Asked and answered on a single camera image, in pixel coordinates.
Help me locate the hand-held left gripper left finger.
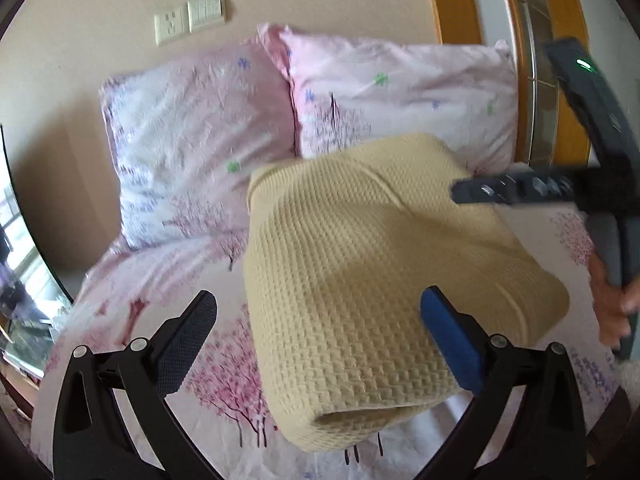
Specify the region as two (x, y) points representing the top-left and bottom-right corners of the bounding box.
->
(52, 290), (221, 480)

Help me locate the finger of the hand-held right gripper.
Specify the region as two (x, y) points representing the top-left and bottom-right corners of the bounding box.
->
(450, 167), (588, 208)

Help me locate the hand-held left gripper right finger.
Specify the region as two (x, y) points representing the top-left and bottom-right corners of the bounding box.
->
(420, 286), (587, 480)

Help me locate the yellow waffle bathrobe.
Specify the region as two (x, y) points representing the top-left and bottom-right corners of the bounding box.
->
(242, 132), (571, 453)

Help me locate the person's right hand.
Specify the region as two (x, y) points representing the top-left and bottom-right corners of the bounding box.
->
(587, 255), (637, 352)

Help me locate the pink floral bed cover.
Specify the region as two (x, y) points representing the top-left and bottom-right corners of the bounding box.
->
(30, 205), (632, 480)

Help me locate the frosted glass door panel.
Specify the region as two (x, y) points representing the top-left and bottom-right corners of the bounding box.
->
(507, 0), (563, 167)

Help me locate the pink tree print pillow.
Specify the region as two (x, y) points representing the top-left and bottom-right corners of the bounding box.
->
(257, 22), (519, 177)

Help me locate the window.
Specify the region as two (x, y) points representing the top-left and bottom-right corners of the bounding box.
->
(0, 125), (76, 386)

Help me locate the white and pink floral pillow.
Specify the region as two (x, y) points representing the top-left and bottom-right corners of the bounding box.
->
(100, 42), (299, 251)

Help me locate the wooden door frame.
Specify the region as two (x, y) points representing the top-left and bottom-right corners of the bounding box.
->
(422, 0), (594, 167)

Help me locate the white wall socket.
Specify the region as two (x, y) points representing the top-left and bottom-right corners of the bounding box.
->
(153, 6), (191, 47)

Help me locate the white wall switch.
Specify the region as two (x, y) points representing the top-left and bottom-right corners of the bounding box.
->
(187, 0), (226, 31)

